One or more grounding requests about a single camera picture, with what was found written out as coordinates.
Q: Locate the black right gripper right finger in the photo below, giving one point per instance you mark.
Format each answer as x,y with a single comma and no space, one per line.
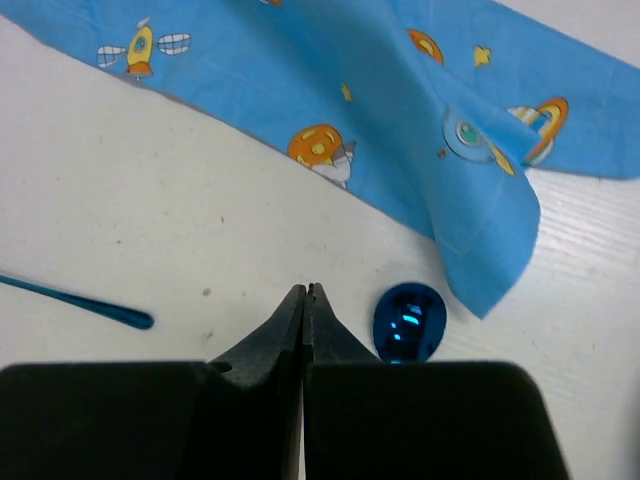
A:
368,419

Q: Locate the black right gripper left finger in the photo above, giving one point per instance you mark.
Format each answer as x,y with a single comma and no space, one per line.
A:
234,417

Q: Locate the blue metal spoon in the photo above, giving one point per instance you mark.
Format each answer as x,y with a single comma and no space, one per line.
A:
408,323

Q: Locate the blue metal fork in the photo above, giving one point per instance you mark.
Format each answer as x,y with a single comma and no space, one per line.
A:
128,316

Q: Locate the blue space-print placemat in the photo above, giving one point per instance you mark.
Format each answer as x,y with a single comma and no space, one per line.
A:
431,111

